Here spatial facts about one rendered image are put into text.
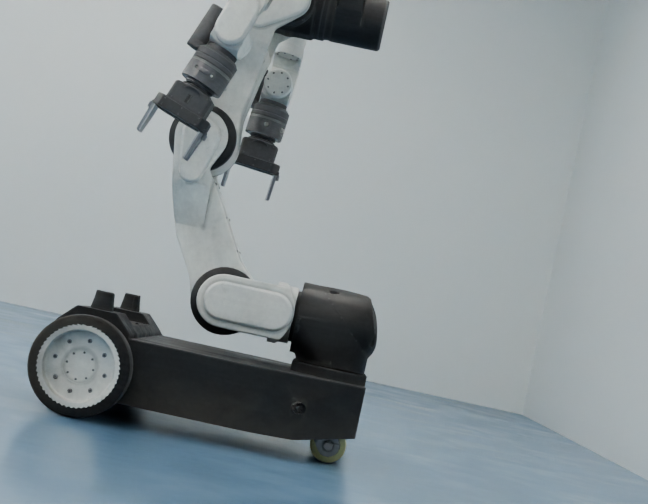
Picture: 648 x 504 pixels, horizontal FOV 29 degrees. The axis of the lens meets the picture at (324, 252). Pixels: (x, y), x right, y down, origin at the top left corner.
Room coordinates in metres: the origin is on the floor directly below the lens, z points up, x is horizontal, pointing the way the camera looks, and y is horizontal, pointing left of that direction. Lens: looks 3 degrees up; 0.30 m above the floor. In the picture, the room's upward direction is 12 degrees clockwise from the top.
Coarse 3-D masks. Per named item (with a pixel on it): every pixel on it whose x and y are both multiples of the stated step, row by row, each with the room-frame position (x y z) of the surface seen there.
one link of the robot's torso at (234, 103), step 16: (288, 0) 2.62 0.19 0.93; (304, 0) 2.62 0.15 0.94; (272, 16) 2.62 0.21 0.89; (288, 16) 2.62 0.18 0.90; (256, 32) 2.63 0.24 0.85; (272, 32) 2.63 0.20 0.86; (256, 48) 2.64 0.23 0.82; (272, 48) 2.78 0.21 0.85; (240, 64) 2.66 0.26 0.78; (256, 64) 2.65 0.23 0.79; (240, 80) 2.66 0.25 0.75; (256, 80) 2.66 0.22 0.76; (224, 96) 2.66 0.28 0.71; (240, 96) 2.66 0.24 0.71; (224, 112) 2.65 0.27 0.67; (240, 112) 2.66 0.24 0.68; (240, 128) 2.70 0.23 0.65; (224, 160) 2.65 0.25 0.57
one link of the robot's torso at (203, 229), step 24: (216, 120) 2.62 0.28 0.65; (216, 144) 2.61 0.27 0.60; (192, 168) 2.61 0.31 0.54; (192, 192) 2.63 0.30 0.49; (216, 192) 2.66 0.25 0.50; (192, 216) 2.65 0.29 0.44; (216, 216) 2.66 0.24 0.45; (192, 240) 2.66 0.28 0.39; (216, 240) 2.66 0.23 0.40; (192, 264) 2.66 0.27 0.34; (216, 264) 2.66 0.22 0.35; (240, 264) 2.66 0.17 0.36; (192, 288) 2.66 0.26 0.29; (192, 312) 2.65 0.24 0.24
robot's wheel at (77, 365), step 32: (64, 320) 2.42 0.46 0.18; (96, 320) 2.42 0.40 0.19; (32, 352) 2.42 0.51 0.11; (64, 352) 2.44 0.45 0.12; (96, 352) 2.44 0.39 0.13; (128, 352) 2.43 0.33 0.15; (32, 384) 2.42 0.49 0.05; (64, 384) 2.44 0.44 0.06; (96, 384) 2.44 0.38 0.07; (128, 384) 2.45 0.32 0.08
